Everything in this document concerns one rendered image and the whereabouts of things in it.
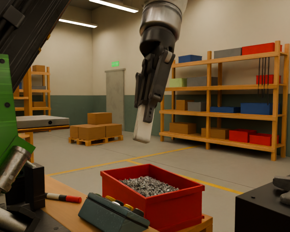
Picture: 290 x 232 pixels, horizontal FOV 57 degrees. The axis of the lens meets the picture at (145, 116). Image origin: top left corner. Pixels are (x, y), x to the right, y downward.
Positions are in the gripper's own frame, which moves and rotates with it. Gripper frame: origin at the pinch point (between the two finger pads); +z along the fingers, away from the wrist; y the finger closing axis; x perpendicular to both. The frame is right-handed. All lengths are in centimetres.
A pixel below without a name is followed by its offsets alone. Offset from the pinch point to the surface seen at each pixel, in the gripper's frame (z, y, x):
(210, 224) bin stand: 15, 27, -42
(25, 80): -114, 290, 32
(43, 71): -383, 841, 10
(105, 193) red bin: 11, 49, -13
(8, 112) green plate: 1.9, 11.9, 23.3
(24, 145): 7.3, 12.5, 18.7
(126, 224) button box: 18.6, 8.9, -4.0
